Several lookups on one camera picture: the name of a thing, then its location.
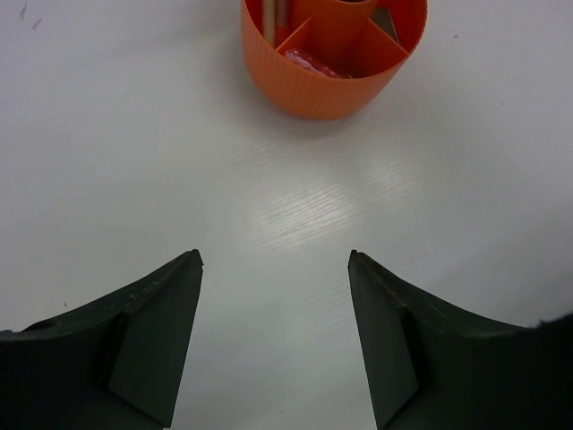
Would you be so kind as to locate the cream pen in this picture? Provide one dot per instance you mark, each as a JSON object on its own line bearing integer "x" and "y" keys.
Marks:
{"x": 269, "y": 21}

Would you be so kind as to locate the orange round desk organizer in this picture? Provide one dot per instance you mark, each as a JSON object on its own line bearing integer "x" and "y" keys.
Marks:
{"x": 342, "y": 35}

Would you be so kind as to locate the grey eraser block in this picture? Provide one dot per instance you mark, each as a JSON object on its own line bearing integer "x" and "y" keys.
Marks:
{"x": 382, "y": 17}

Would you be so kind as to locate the pink correction tape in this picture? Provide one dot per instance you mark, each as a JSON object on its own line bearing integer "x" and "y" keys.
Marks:
{"x": 312, "y": 64}

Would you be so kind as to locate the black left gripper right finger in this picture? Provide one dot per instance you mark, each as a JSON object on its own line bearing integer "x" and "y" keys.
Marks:
{"x": 433, "y": 365}

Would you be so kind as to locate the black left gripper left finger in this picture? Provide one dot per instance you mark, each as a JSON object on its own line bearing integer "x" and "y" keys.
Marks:
{"x": 114, "y": 363}

